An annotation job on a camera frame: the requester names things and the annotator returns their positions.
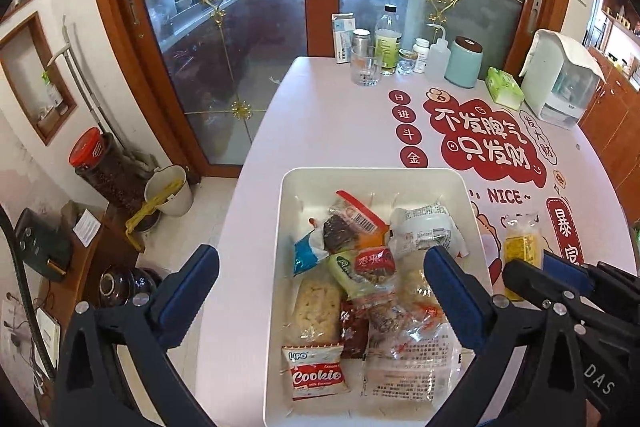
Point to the white orange-top oat bar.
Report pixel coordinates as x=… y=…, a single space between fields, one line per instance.
x=375 y=241

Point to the clear glass tumbler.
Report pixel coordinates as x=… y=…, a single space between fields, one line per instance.
x=365 y=69

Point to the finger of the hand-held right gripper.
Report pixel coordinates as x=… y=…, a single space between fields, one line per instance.
x=535 y=279
x=567 y=268

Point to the clear yellow cubes packet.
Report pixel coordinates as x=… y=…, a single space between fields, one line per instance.
x=522 y=247

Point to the clear squeeze bottle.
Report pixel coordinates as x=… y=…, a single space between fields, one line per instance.
x=439 y=59

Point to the red label date packet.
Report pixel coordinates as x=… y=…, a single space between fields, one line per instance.
x=375 y=264

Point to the white countertop appliance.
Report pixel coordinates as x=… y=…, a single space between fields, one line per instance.
x=545 y=72

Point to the red lid plastic jar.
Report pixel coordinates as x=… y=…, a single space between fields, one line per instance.
x=90 y=149

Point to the white paper card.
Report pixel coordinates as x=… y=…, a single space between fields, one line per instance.
x=86 y=227

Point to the teal canister with brown lid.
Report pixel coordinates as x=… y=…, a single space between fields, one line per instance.
x=462 y=64

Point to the green tissue pack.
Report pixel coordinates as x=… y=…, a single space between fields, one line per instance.
x=505 y=87

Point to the clear brown nut ball packet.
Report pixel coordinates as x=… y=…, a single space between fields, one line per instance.
x=385 y=322

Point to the glass bottle with green label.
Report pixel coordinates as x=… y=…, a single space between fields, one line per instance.
x=388 y=47

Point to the white plastic storage tray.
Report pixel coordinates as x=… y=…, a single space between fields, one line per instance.
x=310 y=187

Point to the white medicine box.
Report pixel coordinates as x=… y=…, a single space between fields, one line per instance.
x=344 y=39

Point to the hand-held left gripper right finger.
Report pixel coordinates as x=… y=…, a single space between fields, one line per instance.
x=452 y=302

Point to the white plastic bucket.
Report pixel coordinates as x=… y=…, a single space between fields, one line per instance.
x=175 y=197

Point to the green snack packet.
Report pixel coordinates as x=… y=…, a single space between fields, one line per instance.
x=342 y=272

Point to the dark purple candy packet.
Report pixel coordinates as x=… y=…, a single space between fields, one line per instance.
x=352 y=332

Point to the small glass jar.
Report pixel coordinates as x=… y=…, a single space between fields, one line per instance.
x=407 y=63

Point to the blue snack packet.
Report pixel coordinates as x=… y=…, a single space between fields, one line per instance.
x=307 y=254

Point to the red and white cookie packet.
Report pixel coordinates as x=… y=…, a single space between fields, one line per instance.
x=315 y=377

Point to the pink printed tablecloth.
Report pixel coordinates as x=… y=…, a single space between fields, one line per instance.
x=325 y=122

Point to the dark electronic device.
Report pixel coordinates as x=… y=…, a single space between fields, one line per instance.
x=42 y=247

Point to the yellow plastic brush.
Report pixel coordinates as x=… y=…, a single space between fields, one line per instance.
x=150 y=207

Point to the white pill bottle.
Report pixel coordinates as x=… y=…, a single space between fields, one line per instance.
x=421 y=57

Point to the white power adapter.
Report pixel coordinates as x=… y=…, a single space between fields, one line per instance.
x=47 y=342

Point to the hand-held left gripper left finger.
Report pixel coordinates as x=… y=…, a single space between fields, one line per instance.
x=187 y=294

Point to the wooden cabinet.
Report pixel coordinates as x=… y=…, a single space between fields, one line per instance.
x=607 y=107

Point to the large clear printed packet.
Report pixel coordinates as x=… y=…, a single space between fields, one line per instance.
x=415 y=367

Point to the wooden side table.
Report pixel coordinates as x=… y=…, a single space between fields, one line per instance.
x=95 y=257

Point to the wooden framed wall niche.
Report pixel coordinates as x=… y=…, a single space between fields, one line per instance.
x=35 y=82

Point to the white crinkled snack packet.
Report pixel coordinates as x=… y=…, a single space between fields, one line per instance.
x=422 y=224

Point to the dark glazed pot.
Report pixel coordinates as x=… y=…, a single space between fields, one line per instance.
x=122 y=284

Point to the clear rice cracker packet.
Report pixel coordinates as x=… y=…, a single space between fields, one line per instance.
x=315 y=312

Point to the clear red-print pastry packet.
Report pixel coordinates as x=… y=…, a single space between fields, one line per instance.
x=420 y=287

